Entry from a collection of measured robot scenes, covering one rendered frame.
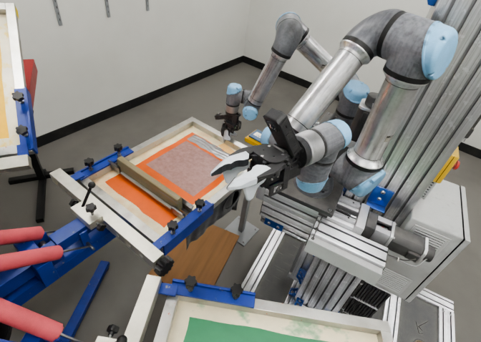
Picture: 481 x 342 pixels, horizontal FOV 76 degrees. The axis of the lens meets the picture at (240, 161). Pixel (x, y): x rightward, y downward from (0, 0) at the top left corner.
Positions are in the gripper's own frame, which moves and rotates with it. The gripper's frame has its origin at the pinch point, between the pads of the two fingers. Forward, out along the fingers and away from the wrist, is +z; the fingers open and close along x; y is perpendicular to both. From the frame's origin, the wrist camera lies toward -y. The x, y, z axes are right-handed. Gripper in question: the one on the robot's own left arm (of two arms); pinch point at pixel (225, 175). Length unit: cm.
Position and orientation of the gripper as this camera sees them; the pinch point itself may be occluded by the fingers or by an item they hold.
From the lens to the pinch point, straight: 55.6
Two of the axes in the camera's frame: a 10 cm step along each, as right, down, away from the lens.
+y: -0.3, 8.3, 5.6
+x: -6.2, -4.5, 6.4
